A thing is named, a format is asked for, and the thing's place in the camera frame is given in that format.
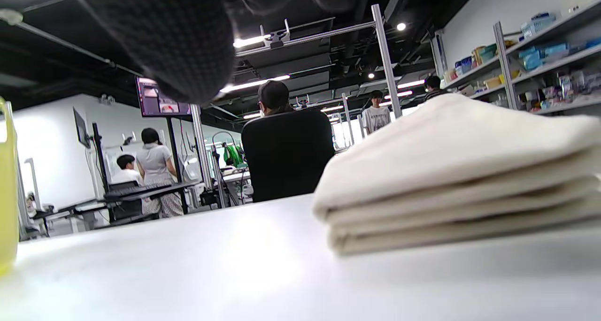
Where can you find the black keyboard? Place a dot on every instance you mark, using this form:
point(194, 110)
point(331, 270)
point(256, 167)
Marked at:
point(136, 189)

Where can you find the large display screen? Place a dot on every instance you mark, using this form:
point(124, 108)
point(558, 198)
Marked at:
point(155, 100)

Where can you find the ceiling tube light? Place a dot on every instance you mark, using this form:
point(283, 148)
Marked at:
point(253, 83)
point(249, 41)
point(411, 84)

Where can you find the black office chair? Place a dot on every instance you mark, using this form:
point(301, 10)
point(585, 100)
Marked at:
point(286, 156)

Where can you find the black desk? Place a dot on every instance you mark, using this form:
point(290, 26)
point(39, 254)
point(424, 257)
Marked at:
point(141, 194)

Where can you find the cream canvas bag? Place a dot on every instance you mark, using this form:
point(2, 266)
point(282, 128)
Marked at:
point(446, 147)

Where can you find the aluminium frame post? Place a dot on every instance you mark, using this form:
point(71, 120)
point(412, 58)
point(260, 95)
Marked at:
point(387, 63)

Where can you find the person's right hand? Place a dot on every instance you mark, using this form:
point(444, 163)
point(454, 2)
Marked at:
point(178, 39)

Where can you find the black monitor on arm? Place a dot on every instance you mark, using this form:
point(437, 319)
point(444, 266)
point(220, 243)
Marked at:
point(80, 128)

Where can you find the yellow perforated plastic basket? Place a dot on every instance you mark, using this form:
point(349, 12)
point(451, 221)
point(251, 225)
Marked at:
point(7, 194)

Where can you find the metal storage shelf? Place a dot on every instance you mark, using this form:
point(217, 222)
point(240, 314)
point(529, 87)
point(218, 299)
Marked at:
point(540, 63)

